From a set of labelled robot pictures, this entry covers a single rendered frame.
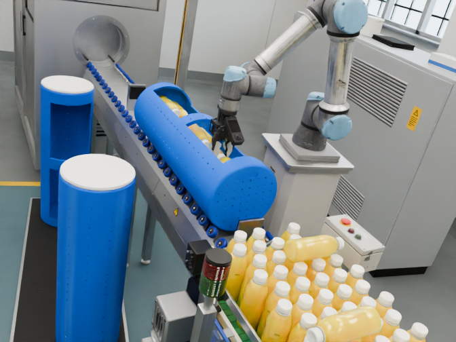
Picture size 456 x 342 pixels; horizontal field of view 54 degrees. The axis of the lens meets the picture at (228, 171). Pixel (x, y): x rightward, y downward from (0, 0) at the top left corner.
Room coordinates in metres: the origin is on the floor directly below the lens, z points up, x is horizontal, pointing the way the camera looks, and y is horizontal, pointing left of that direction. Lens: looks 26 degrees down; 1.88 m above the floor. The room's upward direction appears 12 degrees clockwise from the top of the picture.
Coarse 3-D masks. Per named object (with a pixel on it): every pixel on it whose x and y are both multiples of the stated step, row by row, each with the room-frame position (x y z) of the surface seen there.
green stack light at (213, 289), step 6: (204, 276) 0.81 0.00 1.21; (228, 276) 0.83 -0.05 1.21; (204, 282) 0.80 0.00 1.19; (210, 282) 0.80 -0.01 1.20; (216, 282) 0.80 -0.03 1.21; (222, 282) 0.80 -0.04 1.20; (204, 288) 0.80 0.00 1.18; (210, 288) 0.80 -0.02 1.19; (216, 288) 0.80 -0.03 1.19; (222, 288) 0.81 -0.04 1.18; (204, 294) 0.80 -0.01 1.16; (210, 294) 0.80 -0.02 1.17; (216, 294) 0.80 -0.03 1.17; (222, 294) 0.81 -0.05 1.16
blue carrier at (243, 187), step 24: (144, 96) 2.03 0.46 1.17; (168, 96) 2.14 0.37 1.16; (144, 120) 1.92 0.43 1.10; (168, 120) 1.77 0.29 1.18; (192, 120) 1.72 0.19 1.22; (168, 144) 1.67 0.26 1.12; (192, 144) 1.57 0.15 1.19; (192, 168) 1.47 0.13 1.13; (216, 168) 1.40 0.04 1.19; (240, 168) 1.38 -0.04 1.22; (264, 168) 1.43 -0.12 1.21; (192, 192) 1.45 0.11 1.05; (216, 192) 1.34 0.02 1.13; (240, 192) 1.39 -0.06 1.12; (264, 192) 1.44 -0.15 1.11; (216, 216) 1.35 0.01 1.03; (240, 216) 1.40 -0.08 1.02
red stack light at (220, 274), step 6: (204, 258) 0.82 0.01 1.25; (204, 264) 0.81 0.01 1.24; (210, 264) 0.80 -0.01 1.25; (204, 270) 0.81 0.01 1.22; (210, 270) 0.80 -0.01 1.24; (216, 270) 0.80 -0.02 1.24; (222, 270) 0.80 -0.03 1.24; (228, 270) 0.81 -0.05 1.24; (210, 276) 0.80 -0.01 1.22; (216, 276) 0.80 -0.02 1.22; (222, 276) 0.80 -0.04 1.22
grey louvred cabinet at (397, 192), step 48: (384, 48) 3.29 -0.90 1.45; (288, 96) 4.29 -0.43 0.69; (384, 96) 3.06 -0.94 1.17; (432, 96) 2.68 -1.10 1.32; (336, 144) 3.39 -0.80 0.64; (384, 144) 2.91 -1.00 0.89; (432, 144) 2.61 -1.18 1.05; (336, 192) 3.20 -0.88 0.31; (384, 192) 2.75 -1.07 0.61; (432, 192) 2.68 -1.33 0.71; (384, 240) 2.60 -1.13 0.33; (432, 240) 2.75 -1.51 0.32
